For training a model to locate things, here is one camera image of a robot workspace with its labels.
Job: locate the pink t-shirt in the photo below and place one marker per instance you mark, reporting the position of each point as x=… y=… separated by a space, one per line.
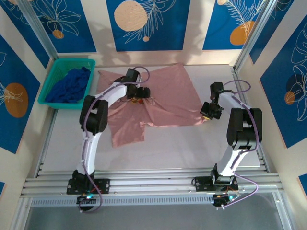
x=172 y=95

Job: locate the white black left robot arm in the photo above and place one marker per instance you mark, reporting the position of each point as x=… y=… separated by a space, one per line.
x=87 y=153

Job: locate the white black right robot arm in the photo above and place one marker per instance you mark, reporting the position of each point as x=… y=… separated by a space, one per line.
x=231 y=101

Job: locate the blue poster beige circle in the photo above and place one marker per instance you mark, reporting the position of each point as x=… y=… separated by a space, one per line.
x=168 y=36

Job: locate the blue cloth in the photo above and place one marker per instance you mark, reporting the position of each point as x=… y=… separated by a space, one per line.
x=69 y=86

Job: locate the blue poster white flower drawing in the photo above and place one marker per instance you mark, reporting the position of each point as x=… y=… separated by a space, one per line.
x=79 y=36
x=283 y=119

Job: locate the teal plastic basket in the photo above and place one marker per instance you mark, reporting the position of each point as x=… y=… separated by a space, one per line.
x=60 y=64

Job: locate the blue poster orange circle fern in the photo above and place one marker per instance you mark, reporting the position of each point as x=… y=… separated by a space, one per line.
x=216 y=28

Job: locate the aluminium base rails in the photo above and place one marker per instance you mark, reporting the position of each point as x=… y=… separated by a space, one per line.
x=148 y=184

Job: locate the blue poster white line drawing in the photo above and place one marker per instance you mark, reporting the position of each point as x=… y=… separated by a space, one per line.
x=24 y=24
x=275 y=28

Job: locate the blue poster sliver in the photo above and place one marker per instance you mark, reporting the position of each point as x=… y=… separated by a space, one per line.
x=304 y=184
x=2 y=189

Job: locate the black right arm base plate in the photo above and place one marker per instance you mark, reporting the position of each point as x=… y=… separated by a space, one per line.
x=201 y=183

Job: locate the aluminium corner post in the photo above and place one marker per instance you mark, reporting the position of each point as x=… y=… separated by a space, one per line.
x=257 y=28
x=38 y=26

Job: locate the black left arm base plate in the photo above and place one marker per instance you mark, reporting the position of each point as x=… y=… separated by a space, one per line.
x=104 y=184

